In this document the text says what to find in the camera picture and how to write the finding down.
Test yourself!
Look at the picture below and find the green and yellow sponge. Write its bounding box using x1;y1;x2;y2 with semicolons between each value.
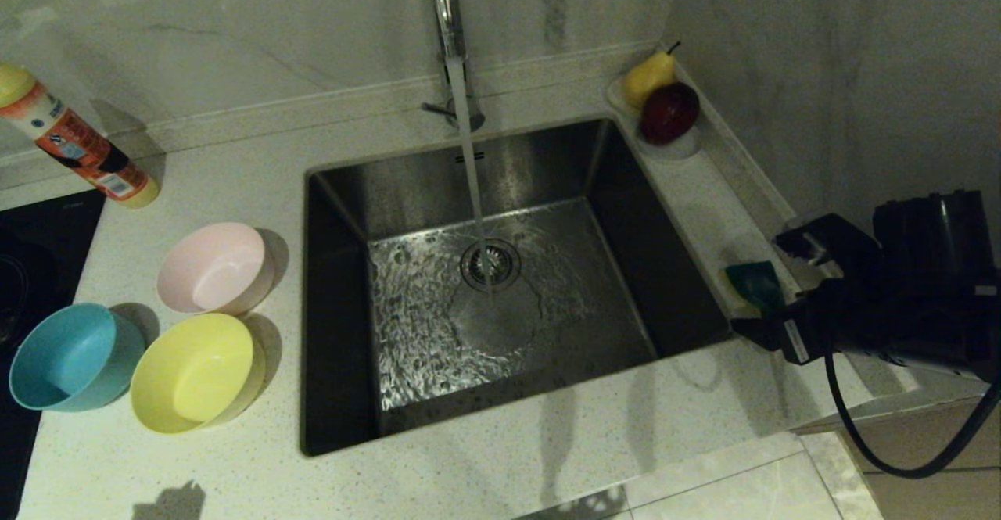
723;260;787;315

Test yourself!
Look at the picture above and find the chrome faucet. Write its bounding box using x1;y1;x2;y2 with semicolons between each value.
421;0;486;134

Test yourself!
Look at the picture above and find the blue plastic bowl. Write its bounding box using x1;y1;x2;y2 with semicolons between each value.
9;303;148;412

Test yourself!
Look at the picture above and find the orange label detergent bottle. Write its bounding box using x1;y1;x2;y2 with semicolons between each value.
0;63;161;210

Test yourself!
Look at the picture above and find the stainless steel sink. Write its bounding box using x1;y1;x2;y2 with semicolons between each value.
301;117;738;457

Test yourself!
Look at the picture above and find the metal sink drain strainer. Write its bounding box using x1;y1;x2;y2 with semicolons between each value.
460;239;522;293

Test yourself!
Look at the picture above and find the light wooden cabinet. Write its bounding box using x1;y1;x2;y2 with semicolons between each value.
837;407;1001;520

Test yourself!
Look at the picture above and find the white fruit tray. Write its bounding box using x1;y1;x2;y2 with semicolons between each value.
604;77;703;161

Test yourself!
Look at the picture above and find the dark red apple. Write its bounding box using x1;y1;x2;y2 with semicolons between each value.
639;82;700;145

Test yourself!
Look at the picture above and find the yellow pear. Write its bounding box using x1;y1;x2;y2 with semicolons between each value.
622;41;680;109

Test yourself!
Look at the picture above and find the running water stream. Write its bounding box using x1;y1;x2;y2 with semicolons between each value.
446;57;495;302

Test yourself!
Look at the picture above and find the pink plastic bowl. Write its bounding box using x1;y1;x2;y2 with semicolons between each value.
157;222;276;316

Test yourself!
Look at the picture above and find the yellow plastic bowl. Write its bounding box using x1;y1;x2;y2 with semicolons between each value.
130;313;267;435

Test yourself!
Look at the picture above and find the black induction cooktop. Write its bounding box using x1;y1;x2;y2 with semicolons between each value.
0;190;107;520

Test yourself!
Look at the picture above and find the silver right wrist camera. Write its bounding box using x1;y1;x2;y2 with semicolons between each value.
773;213;886;278

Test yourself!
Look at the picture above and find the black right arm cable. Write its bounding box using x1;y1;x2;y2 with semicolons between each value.
824;346;1001;480

